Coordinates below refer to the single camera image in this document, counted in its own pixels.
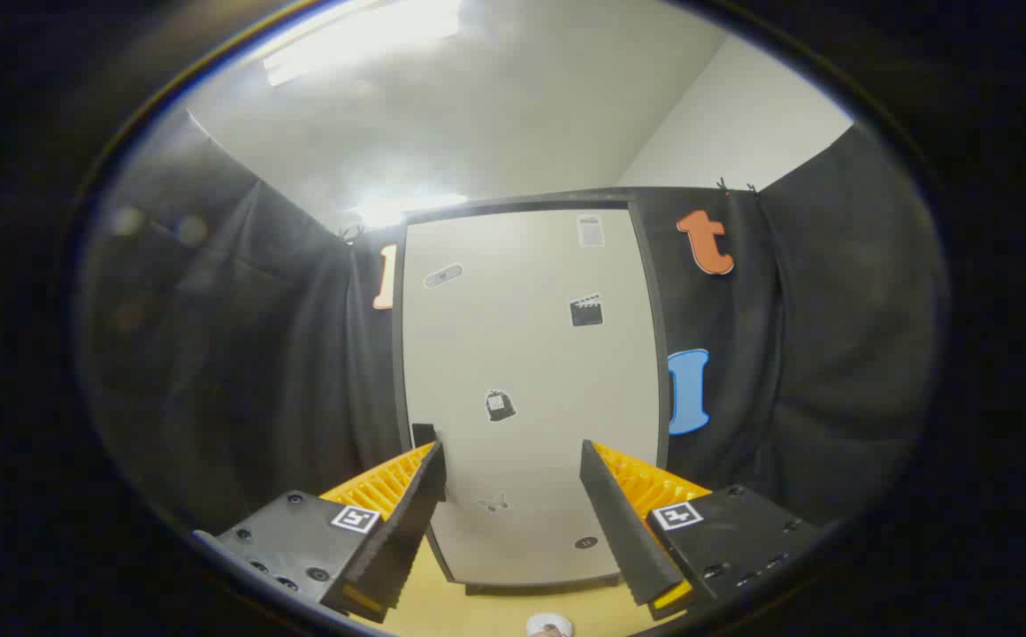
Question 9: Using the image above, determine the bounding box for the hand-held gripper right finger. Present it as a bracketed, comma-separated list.
[578, 439, 824, 621]

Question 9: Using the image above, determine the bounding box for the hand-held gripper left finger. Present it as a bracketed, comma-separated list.
[193, 441, 448, 625]

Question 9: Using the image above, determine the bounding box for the white shoe cabinet door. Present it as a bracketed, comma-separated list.
[401, 207, 661, 587]

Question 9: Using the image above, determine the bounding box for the dark grey shoe cabinet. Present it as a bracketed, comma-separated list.
[392, 188, 671, 596]

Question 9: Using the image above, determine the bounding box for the black backdrop cloth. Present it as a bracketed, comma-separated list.
[80, 108, 949, 536]

